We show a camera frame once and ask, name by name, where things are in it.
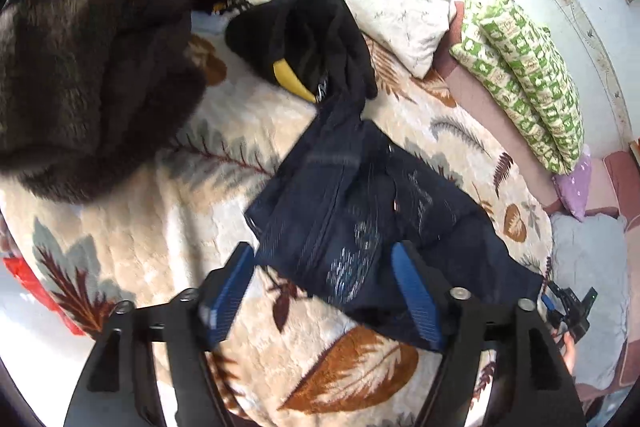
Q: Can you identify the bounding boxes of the dark blue embroidered jeans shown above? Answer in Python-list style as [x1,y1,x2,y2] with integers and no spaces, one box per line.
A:
[245,98,542,348]

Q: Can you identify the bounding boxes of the person's right hand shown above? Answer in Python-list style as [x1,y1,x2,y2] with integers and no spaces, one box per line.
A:
[550,329,577,376]

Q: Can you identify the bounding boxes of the grey blanket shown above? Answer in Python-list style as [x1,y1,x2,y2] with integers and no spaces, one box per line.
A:
[549,210,633,390]

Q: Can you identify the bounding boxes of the cream leaf-print blanket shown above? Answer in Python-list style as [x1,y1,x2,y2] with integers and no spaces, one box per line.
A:
[1,0,552,426]

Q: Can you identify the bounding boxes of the purple dotted pillow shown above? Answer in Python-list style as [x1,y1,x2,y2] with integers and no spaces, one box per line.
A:
[552,144,592,222]

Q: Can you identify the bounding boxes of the red cloth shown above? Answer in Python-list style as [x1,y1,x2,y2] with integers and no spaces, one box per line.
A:
[1,257,85,336]

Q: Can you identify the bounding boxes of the dark brown fur coat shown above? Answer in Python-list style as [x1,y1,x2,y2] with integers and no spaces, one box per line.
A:
[1,0,234,204]

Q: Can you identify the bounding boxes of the green white patterned folded quilt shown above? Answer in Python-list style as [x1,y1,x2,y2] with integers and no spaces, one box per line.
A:
[449,0,585,174]

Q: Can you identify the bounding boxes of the black garment with yellow trim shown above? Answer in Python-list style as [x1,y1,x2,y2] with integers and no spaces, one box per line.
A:
[224,0,378,104]

